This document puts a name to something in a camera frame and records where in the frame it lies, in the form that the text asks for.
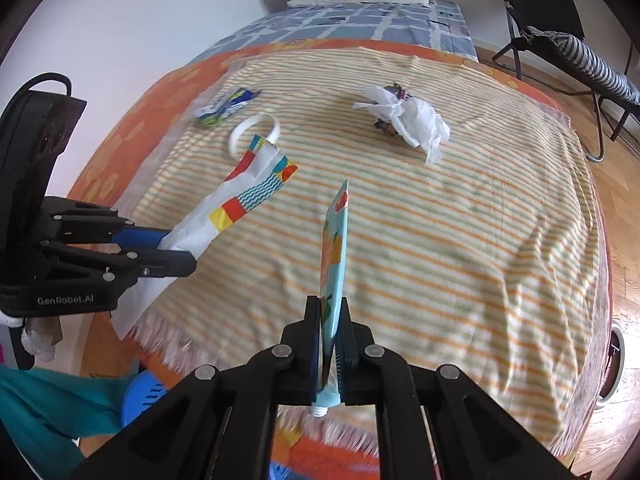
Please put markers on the crumpled white plastic bag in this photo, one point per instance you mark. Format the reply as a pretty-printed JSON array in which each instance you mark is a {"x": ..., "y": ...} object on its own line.
[{"x": 420, "y": 125}]

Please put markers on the striped cushion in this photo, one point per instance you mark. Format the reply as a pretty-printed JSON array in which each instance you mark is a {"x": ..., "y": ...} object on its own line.
[{"x": 590, "y": 65}]

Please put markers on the person's left hand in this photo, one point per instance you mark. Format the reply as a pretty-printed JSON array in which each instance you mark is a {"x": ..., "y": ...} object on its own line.
[{"x": 39, "y": 342}]

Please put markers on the green blue snack wrapper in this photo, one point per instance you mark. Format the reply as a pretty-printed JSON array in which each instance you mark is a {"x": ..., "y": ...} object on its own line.
[{"x": 227, "y": 106}]

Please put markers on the dark crumpled wrapper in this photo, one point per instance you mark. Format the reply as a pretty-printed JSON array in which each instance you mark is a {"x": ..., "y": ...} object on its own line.
[{"x": 382, "y": 126}]

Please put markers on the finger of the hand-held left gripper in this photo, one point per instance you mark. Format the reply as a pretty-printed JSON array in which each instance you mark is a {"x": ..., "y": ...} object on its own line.
[
  {"x": 140, "y": 237},
  {"x": 165, "y": 265}
]

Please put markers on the teal trousers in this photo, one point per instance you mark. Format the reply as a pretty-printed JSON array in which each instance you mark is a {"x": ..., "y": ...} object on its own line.
[{"x": 50, "y": 410}]

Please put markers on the folded white sheet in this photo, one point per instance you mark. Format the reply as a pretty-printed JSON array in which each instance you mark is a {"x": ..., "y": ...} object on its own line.
[{"x": 360, "y": 0}]

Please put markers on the blue checkered bedsheet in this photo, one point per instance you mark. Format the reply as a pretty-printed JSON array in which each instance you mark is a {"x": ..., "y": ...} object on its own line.
[{"x": 350, "y": 22}]

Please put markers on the white round floor appliance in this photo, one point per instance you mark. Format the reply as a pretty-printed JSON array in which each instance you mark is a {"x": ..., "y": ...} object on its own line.
[{"x": 617, "y": 360}]

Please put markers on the yellow striped towel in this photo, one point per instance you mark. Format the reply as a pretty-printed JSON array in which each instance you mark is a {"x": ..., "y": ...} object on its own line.
[{"x": 450, "y": 260}]

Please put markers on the orange floral sheet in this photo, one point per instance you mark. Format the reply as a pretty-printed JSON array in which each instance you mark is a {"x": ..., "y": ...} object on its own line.
[{"x": 130, "y": 130}]

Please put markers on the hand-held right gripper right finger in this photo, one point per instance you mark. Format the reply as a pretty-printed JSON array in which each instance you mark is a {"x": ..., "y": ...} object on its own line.
[{"x": 355, "y": 360}]

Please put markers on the teal printed tube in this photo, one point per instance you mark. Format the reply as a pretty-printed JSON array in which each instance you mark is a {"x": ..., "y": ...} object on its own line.
[{"x": 334, "y": 260}]

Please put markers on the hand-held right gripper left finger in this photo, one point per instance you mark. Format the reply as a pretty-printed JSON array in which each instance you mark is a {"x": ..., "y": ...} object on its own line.
[{"x": 300, "y": 360}]

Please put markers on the blue plastic basket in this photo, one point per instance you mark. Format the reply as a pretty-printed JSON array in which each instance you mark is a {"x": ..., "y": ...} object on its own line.
[{"x": 145, "y": 400}]

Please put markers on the white bag with colourful print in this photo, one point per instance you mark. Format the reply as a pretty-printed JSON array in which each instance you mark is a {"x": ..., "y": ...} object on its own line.
[{"x": 235, "y": 195}]

